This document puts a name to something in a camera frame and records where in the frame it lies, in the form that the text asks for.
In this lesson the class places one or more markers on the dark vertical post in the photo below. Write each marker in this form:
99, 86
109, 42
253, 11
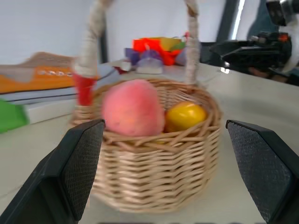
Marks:
230, 21

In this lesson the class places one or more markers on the dark blue garment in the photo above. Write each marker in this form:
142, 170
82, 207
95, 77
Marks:
260, 18

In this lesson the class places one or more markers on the red orange bag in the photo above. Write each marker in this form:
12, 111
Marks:
167, 47

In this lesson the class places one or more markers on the orange flat box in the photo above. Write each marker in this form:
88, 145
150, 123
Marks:
35, 79

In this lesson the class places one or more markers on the white flat box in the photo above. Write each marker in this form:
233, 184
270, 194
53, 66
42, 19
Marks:
49, 112

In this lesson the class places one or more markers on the clear plastic container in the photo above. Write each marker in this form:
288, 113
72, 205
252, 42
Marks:
149, 64

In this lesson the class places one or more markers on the green object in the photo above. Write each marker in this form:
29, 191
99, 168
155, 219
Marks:
10, 116

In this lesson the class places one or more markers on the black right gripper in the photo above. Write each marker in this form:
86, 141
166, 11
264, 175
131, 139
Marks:
271, 53

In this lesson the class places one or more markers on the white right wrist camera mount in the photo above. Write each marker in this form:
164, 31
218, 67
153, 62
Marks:
293, 46

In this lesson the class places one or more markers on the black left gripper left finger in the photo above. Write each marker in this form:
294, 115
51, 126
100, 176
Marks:
51, 182

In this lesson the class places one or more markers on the pink peach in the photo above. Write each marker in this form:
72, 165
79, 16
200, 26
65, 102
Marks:
133, 109

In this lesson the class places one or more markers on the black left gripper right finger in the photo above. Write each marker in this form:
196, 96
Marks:
266, 172

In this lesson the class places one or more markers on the yellow round fruit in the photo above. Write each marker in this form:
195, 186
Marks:
184, 115

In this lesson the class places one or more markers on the purple toy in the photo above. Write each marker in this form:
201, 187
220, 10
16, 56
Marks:
132, 56

